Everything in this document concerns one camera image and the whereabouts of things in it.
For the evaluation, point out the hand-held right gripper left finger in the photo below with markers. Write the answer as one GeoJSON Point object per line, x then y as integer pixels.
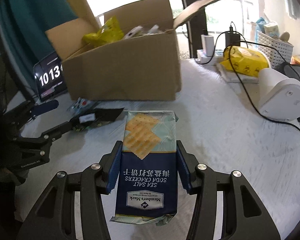
{"type": "Point", "coordinates": [114, 170]}

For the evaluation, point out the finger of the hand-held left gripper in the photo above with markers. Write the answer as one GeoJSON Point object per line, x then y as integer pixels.
{"type": "Point", "coordinates": [60, 130]}
{"type": "Point", "coordinates": [46, 107]}

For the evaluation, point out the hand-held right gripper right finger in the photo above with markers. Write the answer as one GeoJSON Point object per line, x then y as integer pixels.
{"type": "Point", "coordinates": [183, 167]}

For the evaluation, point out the blue white snack packet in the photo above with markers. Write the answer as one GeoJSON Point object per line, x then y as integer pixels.
{"type": "Point", "coordinates": [80, 105]}

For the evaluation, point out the blue cracker packet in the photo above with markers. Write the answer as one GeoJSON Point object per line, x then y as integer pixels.
{"type": "Point", "coordinates": [145, 180]}

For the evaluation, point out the dark green snack packet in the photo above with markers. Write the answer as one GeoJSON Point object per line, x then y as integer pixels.
{"type": "Point", "coordinates": [105, 116]}

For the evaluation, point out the brown cardboard box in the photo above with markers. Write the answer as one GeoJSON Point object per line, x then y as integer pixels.
{"type": "Point", "coordinates": [120, 70]}

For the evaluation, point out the yellow green chip bag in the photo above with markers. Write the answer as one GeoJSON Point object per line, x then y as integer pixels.
{"type": "Point", "coordinates": [102, 33]}

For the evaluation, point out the beige red print packet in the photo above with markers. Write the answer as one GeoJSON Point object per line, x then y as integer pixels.
{"type": "Point", "coordinates": [133, 32]}

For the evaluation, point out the translucent white snack bag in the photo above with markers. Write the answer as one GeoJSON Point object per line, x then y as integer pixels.
{"type": "Point", "coordinates": [155, 29]}

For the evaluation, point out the black tablet with clock display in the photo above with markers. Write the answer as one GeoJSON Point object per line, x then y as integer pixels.
{"type": "Point", "coordinates": [48, 80]}

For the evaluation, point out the white table cover sheet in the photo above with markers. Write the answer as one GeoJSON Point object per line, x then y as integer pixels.
{"type": "Point", "coordinates": [215, 142]}

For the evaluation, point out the teal curtain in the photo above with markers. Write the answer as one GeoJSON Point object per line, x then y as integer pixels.
{"type": "Point", "coordinates": [35, 12]}

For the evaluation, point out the white power strip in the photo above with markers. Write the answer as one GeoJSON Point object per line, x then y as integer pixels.
{"type": "Point", "coordinates": [207, 59]}

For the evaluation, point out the white plastic device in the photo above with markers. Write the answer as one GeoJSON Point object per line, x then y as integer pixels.
{"type": "Point", "coordinates": [282, 95]}

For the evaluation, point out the white charger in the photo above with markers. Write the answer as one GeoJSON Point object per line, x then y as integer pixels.
{"type": "Point", "coordinates": [207, 45]}

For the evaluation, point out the yellow tissue pack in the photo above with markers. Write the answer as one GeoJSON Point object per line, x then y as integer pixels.
{"type": "Point", "coordinates": [247, 60]}

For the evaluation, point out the black charger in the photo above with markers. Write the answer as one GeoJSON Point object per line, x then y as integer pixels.
{"type": "Point", "coordinates": [232, 37]}

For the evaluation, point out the white plastic basket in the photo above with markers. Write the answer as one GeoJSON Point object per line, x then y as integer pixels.
{"type": "Point", "coordinates": [275, 50]}

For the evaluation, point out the grey cloth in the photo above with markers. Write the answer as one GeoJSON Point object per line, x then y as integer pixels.
{"type": "Point", "coordinates": [297, 71]}

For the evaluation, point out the yellow lid jar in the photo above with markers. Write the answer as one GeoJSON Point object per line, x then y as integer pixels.
{"type": "Point", "coordinates": [297, 60]}

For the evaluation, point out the small green white carton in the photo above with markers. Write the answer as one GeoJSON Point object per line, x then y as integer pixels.
{"type": "Point", "coordinates": [271, 30]}

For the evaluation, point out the brown round object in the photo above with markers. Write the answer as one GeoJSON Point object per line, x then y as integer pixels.
{"type": "Point", "coordinates": [285, 36]}

